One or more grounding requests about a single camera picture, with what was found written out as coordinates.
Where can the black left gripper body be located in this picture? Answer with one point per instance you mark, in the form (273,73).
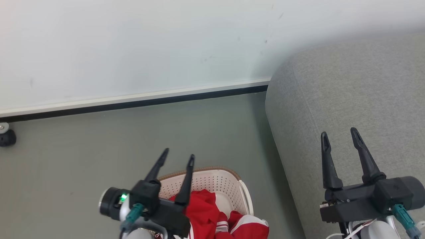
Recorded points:
(166,212)

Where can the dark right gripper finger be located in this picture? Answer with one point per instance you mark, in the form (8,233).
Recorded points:
(367,159)
(329,166)

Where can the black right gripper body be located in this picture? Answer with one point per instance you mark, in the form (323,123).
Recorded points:
(382,196)

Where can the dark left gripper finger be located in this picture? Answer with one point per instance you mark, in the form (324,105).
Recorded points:
(156,169)
(186,186)

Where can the red and white garment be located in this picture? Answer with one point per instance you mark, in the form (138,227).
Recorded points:
(202,215)

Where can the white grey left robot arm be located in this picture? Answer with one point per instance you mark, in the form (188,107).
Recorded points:
(139,232)

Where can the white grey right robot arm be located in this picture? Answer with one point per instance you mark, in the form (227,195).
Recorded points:
(375,230)

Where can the cream perforated laundry basket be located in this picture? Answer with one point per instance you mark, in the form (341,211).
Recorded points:
(215,184)

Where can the grey fabric sofa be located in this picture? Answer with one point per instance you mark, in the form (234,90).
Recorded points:
(348,99)

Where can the white and black baseboard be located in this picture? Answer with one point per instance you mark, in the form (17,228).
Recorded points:
(132,99)

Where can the black caster wheel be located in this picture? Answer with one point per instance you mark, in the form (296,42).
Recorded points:
(8,138)

